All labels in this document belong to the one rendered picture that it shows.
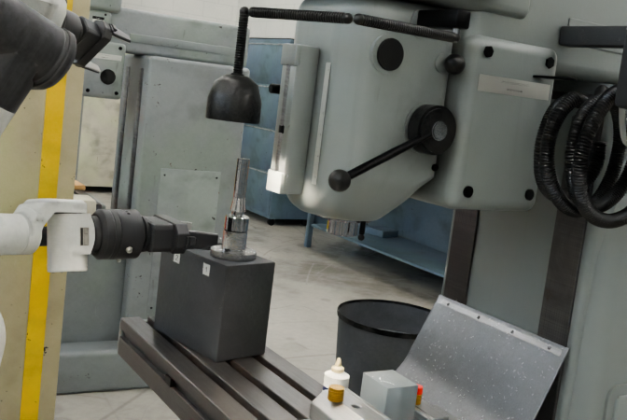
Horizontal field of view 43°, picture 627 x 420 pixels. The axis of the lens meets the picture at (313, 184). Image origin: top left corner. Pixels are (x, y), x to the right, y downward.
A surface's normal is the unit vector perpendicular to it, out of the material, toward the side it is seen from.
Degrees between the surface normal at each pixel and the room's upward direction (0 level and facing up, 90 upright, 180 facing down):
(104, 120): 90
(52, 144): 90
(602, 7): 90
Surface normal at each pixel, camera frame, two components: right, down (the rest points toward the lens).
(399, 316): -0.21, 0.03
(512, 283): -0.84, -0.04
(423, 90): 0.53, 0.16
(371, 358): -0.44, 0.11
